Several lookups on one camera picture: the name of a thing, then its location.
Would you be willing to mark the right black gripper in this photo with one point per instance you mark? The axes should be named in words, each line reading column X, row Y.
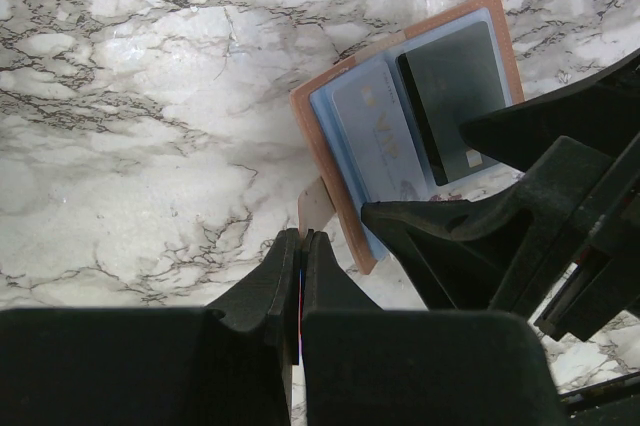
column 506, row 251

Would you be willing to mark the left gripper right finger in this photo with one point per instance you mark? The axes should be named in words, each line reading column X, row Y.
column 364, row 365

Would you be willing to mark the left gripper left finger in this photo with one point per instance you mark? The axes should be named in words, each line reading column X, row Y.
column 226, row 363

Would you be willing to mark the black credit card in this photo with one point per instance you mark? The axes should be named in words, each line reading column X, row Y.
column 450, row 81

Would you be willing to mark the grey VIP card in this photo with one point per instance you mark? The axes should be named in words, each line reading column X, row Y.
column 377, row 134

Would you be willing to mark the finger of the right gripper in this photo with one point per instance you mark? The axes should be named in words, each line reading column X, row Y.
column 600, row 111

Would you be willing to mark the tan leather card holder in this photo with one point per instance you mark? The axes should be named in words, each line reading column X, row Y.
column 338, row 191

